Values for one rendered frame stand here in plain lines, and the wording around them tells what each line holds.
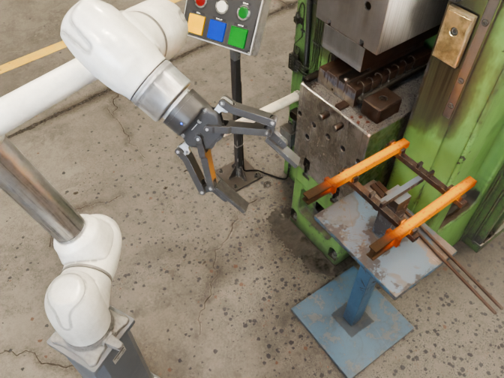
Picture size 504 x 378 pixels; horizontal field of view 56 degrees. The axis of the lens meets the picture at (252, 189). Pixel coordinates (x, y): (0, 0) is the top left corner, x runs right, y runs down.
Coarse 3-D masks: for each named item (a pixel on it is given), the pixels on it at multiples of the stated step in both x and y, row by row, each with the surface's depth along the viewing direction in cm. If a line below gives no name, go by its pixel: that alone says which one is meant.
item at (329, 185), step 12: (396, 144) 153; (408, 144) 154; (372, 156) 150; (384, 156) 150; (360, 168) 146; (324, 180) 144; (336, 180) 143; (348, 180) 145; (312, 192) 140; (324, 192) 143
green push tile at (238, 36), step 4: (232, 28) 188; (236, 28) 187; (240, 28) 187; (232, 32) 188; (236, 32) 188; (240, 32) 187; (244, 32) 186; (232, 36) 189; (236, 36) 188; (240, 36) 187; (244, 36) 187; (228, 40) 190; (232, 40) 189; (236, 40) 189; (240, 40) 188; (244, 40) 187; (232, 44) 190; (236, 44) 189; (240, 44) 188; (244, 44) 188
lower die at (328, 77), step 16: (416, 48) 186; (336, 64) 181; (384, 64) 179; (400, 64) 179; (416, 64) 184; (320, 80) 183; (336, 80) 176; (352, 80) 172; (368, 80) 173; (384, 80) 177; (352, 96) 172
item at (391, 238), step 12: (468, 180) 143; (456, 192) 140; (432, 204) 137; (444, 204) 137; (420, 216) 134; (432, 216) 137; (396, 228) 132; (408, 228) 132; (384, 240) 128; (396, 240) 129; (372, 252) 127; (384, 252) 130
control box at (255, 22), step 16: (192, 0) 193; (208, 0) 190; (224, 0) 187; (240, 0) 184; (256, 0) 182; (208, 16) 192; (224, 16) 189; (256, 16) 183; (256, 32) 186; (240, 48) 190; (256, 48) 192
